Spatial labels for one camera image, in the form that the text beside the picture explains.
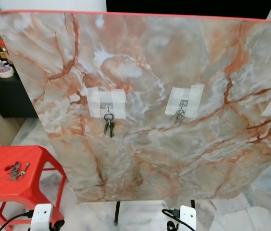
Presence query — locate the key bunch with antler charm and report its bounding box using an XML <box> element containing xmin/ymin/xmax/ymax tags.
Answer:
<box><xmin>6</xmin><ymin>161</ymin><xmax>31</xmax><ymax>182</ymax></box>

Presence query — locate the red plastic stool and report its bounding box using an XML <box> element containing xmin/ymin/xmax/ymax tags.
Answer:
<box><xmin>0</xmin><ymin>145</ymin><xmax>67</xmax><ymax>231</ymax></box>

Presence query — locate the marble board with red edge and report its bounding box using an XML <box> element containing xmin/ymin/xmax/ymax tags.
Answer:
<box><xmin>0</xmin><ymin>9</ymin><xmax>271</xmax><ymax>204</ymax></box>

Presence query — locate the small silver key bunch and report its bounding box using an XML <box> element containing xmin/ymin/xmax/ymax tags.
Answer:
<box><xmin>173</xmin><ymin>109</ymin><xmax>187</xmax><ymax>125</ymax></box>

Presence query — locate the black tv console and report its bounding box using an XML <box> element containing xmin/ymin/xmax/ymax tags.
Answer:
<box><xmin>0</xmin><ymin>70</ymin><xmax>39</xmax><ymax>119</ymax></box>

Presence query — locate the white tape roll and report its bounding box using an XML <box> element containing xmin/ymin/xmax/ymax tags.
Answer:
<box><xmin>0</xmin><ymin>65</ymin><xmax>14</xmax><ymax>79</ymax></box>

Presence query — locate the glass jar with red lid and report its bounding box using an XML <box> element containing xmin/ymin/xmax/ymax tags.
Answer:
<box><xmin>0</xmin><ymin>38</ymin><xmax>11</xmax><ymax>65</ymax></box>

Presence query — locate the black television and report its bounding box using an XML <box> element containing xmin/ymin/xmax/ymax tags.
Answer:
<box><xmin>106</xmin><ymin>0</ymin><xmax>271</xmax><ymax>20</ymax></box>

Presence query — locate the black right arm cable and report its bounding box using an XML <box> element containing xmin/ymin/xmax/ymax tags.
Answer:
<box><xmin>161</xmin><ymin>207</ymin><xmax>183</xmax><ymax>231</ymax></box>

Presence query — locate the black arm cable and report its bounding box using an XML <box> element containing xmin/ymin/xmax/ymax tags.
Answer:
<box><xmin>161</xmin><ymin>207</ymin><xmax>183</xmax><ymax>231</ymax></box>
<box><xmin>0</xmin><ymin>210</ymin><xmax>36</xmax><ymax>231</ymax></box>

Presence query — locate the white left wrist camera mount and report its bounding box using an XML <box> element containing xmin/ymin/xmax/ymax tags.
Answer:
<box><xmin>32</xmin><ymin>203</ymin><xmax>54</xmax><ymax>231</ymax></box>

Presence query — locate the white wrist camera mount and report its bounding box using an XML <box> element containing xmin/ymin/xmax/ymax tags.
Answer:
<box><xmin>32</xmin><ymin>203</ymin><xmax>54</xmax><ymax>231</ymax></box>
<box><xmin>179</xmin><ymin>205</ymin><xmax>198</xmax><ymax>231</ymax></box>

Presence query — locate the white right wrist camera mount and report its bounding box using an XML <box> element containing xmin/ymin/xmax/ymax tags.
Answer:
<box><xmin>179</xmin><ymin>205</ymin><xmax>198</xmax><ymax>231</ymax></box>

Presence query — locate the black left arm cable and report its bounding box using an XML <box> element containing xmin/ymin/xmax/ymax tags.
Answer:
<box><xmin>0</xmin><ymin>210</ymin><xmax>36</xmax><ymax>231</ymax></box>

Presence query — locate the black metal table frame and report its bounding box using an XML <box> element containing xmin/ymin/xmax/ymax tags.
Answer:
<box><xmin>113</xmin><ymin>199</ymin><xmax>197</xmax><ymax>226</ymax></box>

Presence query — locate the key bunch on dark ring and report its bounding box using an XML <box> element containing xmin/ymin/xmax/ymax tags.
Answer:
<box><xmin>103</xmin><ymin>113</ymin><xmax>116</xmax><ymax>138</ymax></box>

